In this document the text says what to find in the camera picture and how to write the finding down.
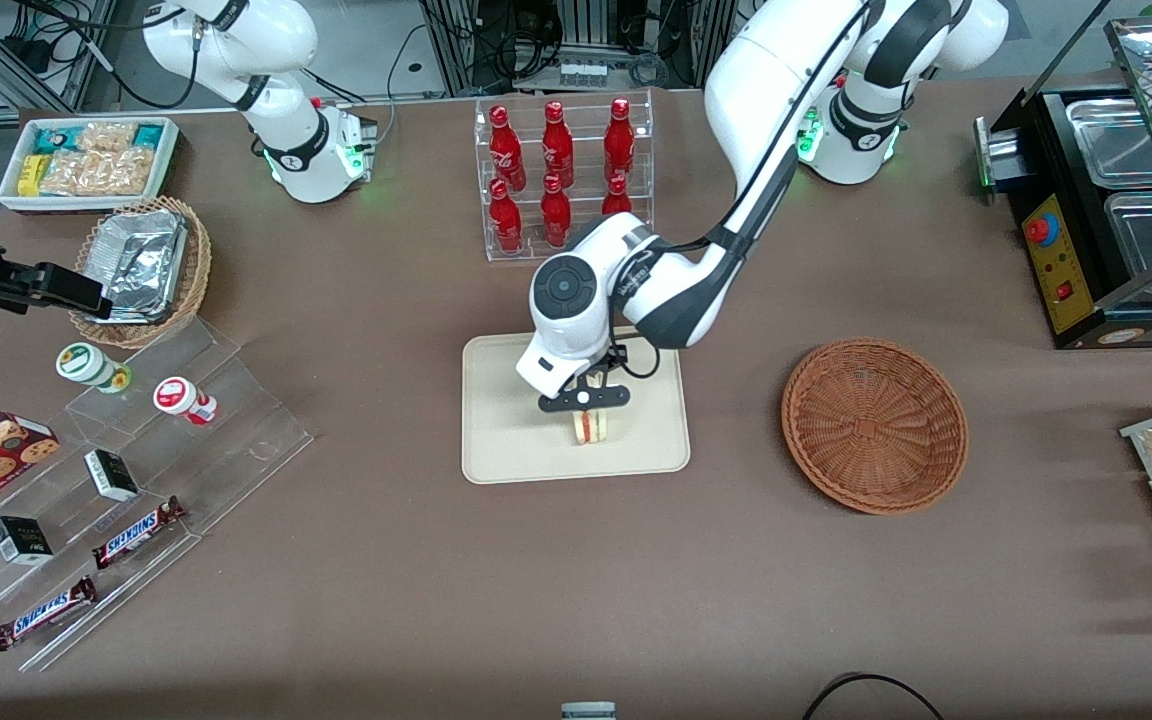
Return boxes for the cream plastic tray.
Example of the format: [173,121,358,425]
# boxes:
[462,324,691,486]

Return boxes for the light wicker basket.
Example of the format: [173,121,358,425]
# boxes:
[68,195,213,350]

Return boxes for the brown wicker basket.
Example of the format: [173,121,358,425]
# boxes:
[781,337,970,516]

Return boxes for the green lid yogurt cup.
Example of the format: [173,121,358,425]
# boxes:
[55,341,133,394]

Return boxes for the white rectangular snack bin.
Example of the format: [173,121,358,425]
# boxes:
[0,116,181,215]

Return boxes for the clear acrylic bottle rack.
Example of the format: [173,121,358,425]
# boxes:
[473,89,656,264]

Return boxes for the small black box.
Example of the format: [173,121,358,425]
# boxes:
[0,515,55,567]
[83,448,141,503]

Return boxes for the stacked aluminium foil containers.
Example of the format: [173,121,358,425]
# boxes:
[84,209,189,324]

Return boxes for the clear bag of crackers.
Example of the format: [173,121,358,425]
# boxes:
[40,150,103,197]
[96,147,158,197]
[75,121,138,154]

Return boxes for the red lid yogurt cup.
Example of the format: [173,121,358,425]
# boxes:
[153,376,220,427]

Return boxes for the Snickers chocolate bar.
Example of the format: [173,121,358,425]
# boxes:
[91,496,186,571]
[0,576,98,653]

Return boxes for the clear acrylic stepped display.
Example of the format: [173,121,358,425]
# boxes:
[0,317,316,674]

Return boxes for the black hot food warmer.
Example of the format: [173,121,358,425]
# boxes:
[974,15,1152,351]

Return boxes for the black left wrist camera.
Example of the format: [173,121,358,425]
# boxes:
[585,342,633,385]

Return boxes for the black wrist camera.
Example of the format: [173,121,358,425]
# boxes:
[585,342,633,385]
[0,261,114,322]

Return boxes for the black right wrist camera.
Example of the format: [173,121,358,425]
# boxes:
[0,261,114,322]

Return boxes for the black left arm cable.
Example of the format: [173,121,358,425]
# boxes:
[624,0,882,381]

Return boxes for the black loop cable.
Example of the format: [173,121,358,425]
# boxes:
[801,672,948,720]

